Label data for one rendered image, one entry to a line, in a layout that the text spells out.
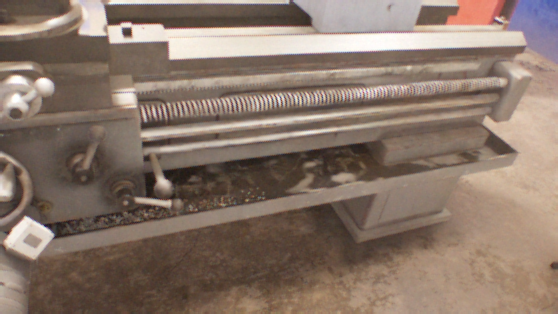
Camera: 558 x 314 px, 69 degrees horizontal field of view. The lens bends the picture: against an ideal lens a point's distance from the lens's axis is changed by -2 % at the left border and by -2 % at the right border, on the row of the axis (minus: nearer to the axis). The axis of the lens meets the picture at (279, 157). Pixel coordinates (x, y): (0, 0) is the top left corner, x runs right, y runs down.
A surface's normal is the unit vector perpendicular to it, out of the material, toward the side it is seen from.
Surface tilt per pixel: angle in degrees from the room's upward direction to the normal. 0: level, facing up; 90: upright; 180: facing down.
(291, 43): 36
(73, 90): 90
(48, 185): 90
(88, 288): 0
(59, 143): 90
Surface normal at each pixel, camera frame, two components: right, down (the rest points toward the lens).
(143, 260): 0.13, -0.79
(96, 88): 0.37, 0.61
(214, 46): 0.32, -0.28
